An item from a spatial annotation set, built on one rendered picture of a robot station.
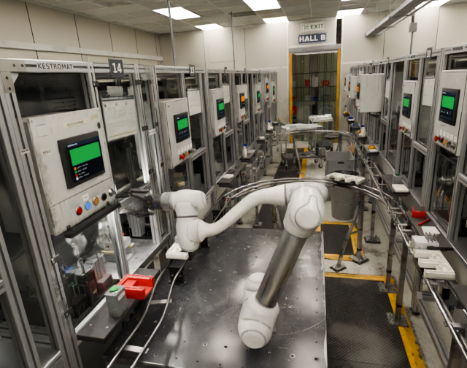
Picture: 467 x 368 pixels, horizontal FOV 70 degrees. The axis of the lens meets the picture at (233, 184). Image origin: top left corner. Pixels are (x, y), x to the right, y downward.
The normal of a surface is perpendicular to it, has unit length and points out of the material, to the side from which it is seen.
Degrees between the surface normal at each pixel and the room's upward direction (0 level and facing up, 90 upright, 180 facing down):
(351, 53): 90
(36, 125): 90
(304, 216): 85
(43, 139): 90
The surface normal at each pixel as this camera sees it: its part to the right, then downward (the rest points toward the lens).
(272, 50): -0.23, 0.30
